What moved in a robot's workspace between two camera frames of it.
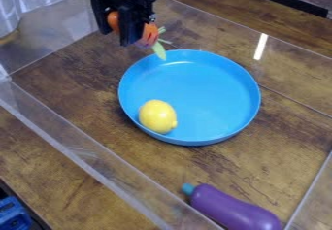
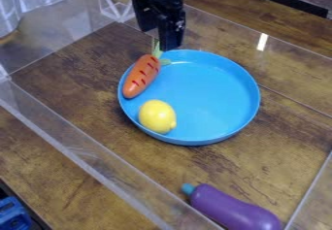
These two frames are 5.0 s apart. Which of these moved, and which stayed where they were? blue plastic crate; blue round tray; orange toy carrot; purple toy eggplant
Moved: orange toy carrot
Stayed: blue round tray; blue plastic crate; purple toy eggplant
